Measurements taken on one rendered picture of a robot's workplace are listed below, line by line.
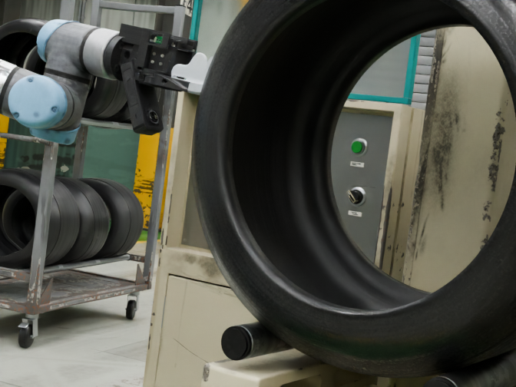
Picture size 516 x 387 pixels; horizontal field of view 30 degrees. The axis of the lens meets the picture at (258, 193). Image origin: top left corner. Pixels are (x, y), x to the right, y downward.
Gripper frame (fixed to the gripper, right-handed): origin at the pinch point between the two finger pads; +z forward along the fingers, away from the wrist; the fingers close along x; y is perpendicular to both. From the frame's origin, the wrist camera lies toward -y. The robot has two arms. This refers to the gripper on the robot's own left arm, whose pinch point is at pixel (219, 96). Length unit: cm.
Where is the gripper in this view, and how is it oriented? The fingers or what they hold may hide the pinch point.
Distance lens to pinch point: 139.6
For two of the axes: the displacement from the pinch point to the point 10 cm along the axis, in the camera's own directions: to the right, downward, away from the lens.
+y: 2.3, -9.7, -1.2
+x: 5.4, 0.2, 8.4
